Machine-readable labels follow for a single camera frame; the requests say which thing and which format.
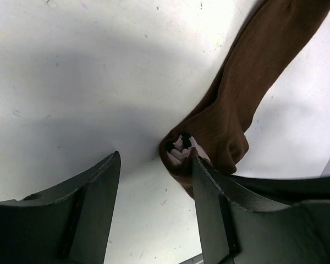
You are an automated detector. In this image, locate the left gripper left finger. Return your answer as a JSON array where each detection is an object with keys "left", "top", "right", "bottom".
[{"left": 0, "top": 151, "right": 121, "bottom": 263}]

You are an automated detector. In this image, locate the dark brown sock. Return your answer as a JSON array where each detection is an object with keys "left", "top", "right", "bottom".
[{"left": 159, "top": 0, "right": 330, "bottom": 196}]

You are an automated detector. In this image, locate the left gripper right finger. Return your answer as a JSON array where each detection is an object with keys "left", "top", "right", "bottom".
[{"left": 192, "top": 157, "right": 330, "bottom": 263}]

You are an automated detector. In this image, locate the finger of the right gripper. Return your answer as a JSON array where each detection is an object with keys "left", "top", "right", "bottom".
[{"left": 222, "top": 175, "right": 330, "bottom": 205}]

